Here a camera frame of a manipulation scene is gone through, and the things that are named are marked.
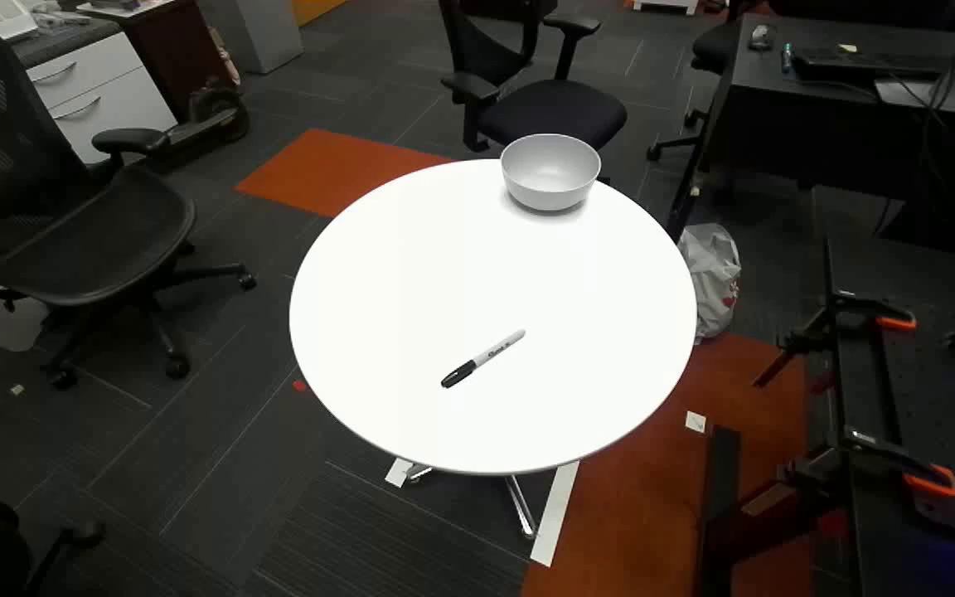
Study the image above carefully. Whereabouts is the white bowl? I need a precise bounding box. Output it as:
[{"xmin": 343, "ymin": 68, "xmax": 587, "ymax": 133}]
[{"xmin": 498, "ymin": 128, "xmax": 603, "ymax": 214}]

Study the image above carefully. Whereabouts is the grey bin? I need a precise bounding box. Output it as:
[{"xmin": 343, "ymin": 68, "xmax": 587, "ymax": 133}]
[{"xmin": 200, "ymin": 0, "xmax": 307, "ymax": 80}]

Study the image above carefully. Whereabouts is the white plastic bag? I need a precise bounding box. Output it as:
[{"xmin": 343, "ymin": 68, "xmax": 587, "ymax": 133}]
[{"xmin": 677, "ymin": 218, "xmax": 748, "ymax": 345}]

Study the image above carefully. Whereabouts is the black scooter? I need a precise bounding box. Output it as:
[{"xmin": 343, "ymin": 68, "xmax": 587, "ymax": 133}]
[{"xmin": 153, "ymin": 76, "xmax": 257, "ymax": 169}]

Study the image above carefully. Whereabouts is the black office desk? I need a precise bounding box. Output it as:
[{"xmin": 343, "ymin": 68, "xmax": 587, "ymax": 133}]
[{"xmin": 664, "ymin": 9, "xmax": 955, "ymax": 242}]

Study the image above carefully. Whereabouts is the black marker pen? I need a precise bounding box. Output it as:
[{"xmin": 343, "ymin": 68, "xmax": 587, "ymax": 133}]
[{"xmin": 439, "ymin": 324, "xmax": 532, "ymax": 390}]

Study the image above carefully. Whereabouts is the black padded office chair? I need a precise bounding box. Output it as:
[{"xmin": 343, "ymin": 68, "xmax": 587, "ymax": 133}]
[{"xmin": 434, "ymin": 0, "xmax": 632, "ymax": 157}]

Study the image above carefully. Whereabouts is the black robot workbench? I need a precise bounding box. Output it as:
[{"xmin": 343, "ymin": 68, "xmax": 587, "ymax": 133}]
[{"xmin": 823, "ymin": 235, "xmax": 955, "ymax": 597}]

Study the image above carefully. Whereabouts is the black mesh office chair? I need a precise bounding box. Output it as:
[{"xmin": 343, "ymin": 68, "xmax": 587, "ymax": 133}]
[{"xmin": 0, "ymin": 12, "xmax": 260, "ymax": 390}]

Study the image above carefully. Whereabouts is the white drawer cabinet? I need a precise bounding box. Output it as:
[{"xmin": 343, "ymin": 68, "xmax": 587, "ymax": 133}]
[{"xmin": 14, "ymin": 26, "xmax": 178, "ymax": 169}]

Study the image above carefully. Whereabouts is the white table base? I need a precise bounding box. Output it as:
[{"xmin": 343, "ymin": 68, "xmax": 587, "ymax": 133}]
[{"xmin": 382, "ymin": 454, "xmax": 584, "ymax": 571}]

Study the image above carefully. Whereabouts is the dark brown cabinet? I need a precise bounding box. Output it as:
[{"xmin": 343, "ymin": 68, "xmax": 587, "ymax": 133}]
[{"xmin": 119, "ymin": 0, "xmax": 246, "ymax": 116}]

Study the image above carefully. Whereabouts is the black workbench leg post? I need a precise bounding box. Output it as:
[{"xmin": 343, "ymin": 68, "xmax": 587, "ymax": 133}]
[{"xmin": 692, "ymin": 427, "xmax": 748, "ymax": 597}]

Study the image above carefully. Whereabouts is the black orange-handled clamp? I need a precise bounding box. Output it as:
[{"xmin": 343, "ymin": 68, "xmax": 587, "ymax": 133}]
[
  {"xmin": 781, "ymin": 427, "xmax": 955, "ymax": 505},
  {"xmin": 754, "ymin": 290, "xmax": 922, "ymax": 390}
]

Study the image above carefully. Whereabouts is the black rolling chair by desk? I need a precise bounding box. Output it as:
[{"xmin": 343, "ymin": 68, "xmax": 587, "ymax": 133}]
[{"xmin": 646, "ymin": 17, "xmax": 742, "ymax": 166}]

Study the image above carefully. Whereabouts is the black keyboard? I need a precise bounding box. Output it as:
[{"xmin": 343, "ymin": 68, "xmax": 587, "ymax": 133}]
[{"xmin": 791, "ymin": 40, "xmax": 955, "ymax": 84}]

